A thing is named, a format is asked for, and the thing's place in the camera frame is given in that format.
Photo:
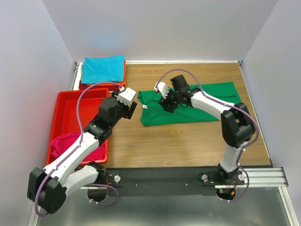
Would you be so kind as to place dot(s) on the folded dark red t-shirt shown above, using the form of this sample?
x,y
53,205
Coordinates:
x,y
110,87

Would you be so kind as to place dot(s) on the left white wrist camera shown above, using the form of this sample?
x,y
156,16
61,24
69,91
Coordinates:
x,y
126,96

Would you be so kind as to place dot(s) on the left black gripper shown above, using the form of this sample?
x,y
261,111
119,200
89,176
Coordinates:
x,y
129,112

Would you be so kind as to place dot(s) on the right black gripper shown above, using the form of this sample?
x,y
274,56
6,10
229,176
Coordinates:
x,y
166,108

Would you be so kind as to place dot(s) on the folded blue t-shirt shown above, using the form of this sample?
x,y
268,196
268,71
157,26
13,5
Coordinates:
x,y
102,60

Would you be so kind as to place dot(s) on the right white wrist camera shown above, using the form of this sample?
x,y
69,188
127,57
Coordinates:
x,y
162,88

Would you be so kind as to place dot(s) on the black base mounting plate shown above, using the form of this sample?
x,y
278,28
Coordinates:
x,y
169,181

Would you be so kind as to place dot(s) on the red plastic bin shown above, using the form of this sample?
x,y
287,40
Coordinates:
x,y
65,118

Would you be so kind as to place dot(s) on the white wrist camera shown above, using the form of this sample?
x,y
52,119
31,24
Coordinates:
x,y
126,96
162,88

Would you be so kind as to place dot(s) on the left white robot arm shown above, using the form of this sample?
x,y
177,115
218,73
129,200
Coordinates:
x,y
49,187

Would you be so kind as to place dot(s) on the folded orange t-shirt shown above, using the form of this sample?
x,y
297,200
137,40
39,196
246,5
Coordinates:
x,y
107,72

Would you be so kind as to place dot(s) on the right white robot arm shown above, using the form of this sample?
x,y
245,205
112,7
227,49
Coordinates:
x,y
237,124

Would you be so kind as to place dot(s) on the crumpled magenta t-shirt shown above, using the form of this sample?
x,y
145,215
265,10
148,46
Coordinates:
x,y
61,143

